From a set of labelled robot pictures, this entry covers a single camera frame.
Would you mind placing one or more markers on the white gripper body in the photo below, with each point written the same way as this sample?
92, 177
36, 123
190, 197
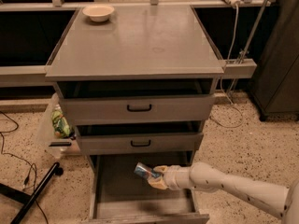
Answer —
172, 177

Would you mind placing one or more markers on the blue redbull can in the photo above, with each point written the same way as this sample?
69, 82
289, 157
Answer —
146, 172

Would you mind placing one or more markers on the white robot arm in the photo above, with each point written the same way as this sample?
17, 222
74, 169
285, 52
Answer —
276, 200

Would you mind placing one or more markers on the grey bottom drawer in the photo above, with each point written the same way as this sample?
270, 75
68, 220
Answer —
119, 196

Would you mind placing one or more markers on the grey drawer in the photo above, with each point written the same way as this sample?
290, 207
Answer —
119, 196
136, 110
142, 143

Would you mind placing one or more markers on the grey middle drawer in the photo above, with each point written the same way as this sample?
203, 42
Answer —
142, 143

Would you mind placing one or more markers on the grey drawer cabinet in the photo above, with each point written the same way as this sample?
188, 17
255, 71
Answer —
142, 51

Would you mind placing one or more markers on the grey top drawer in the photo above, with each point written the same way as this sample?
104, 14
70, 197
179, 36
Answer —
136, 110

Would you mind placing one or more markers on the green snack bag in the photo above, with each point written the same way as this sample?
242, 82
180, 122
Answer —
59, 123

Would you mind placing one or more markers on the clear plastic storage bin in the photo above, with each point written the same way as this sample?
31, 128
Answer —
57, 147

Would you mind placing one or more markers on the black stand leg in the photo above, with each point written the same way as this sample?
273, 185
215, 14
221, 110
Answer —
27, 200

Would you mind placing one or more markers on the white bowl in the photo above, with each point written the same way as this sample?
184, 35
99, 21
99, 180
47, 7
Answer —
99, 13

